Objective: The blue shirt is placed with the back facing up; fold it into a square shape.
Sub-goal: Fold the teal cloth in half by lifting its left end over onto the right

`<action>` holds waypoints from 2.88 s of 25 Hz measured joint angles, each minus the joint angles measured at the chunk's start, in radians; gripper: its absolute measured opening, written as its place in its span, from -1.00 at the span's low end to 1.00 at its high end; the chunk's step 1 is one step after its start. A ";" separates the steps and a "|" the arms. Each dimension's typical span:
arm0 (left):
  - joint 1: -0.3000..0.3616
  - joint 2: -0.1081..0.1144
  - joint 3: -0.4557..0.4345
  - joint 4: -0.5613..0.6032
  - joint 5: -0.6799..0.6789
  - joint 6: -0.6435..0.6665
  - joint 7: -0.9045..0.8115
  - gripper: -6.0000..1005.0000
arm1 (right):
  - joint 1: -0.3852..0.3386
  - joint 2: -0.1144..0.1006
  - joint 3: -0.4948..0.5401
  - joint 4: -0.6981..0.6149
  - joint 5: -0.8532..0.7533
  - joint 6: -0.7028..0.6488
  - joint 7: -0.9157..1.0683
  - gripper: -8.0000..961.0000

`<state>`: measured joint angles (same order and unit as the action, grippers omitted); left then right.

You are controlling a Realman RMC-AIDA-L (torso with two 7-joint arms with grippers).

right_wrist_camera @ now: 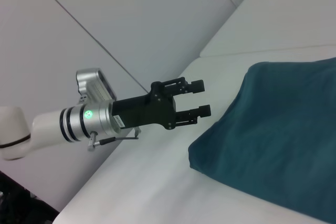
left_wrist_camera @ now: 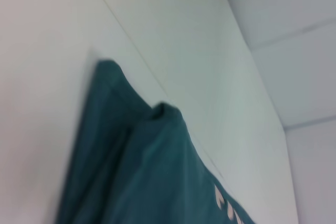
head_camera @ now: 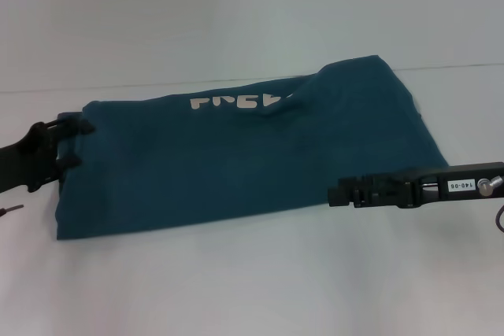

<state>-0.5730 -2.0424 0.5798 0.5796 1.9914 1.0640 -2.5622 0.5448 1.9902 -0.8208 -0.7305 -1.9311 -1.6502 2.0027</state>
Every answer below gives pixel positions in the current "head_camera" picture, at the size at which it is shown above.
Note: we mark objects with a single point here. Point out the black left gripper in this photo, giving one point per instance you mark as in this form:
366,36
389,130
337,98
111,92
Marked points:
27,159

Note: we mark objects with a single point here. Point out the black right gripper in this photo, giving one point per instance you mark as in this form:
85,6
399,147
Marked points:
441,186

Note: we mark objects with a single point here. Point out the teal blue t-shirt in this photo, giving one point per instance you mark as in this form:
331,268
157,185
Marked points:
220,155

